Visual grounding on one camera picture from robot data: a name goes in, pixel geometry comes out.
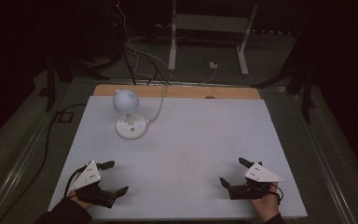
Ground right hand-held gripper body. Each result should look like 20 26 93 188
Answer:
228 162 284 201

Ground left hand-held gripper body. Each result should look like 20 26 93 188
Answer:
69 160 117 209

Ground person's left hand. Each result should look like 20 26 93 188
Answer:
66 189 94 210

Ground person's right hand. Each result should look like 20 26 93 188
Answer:
249 182 282 223

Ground white table mat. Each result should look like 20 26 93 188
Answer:
48 95 309 220

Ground small black floor box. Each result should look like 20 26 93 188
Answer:
56 110 75 123

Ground white desk lamp round base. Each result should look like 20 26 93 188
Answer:
112 88 151 141

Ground black stand legs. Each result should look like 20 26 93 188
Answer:
44 50 122 113
251 32 317 124

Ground white metal stand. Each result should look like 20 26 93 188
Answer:
167 0 259 77

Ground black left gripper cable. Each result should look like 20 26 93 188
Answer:
62 165 88 198

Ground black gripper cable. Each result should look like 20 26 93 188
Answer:
268 182 284 206
62 165 88 198

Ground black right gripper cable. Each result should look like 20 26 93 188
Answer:
268 182 284 206

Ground long black floor cable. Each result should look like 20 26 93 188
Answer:
0 103 88 224

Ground metal floor rail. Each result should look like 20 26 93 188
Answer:
292 92 358 224
0 115 55 224

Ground white lamp power cable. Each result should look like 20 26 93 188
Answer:
145 83 169 126

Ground bundle of black floor cables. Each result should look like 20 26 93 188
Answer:
122 43 172 87

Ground thin white floor cable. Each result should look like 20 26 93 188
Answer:
117 1 218 85

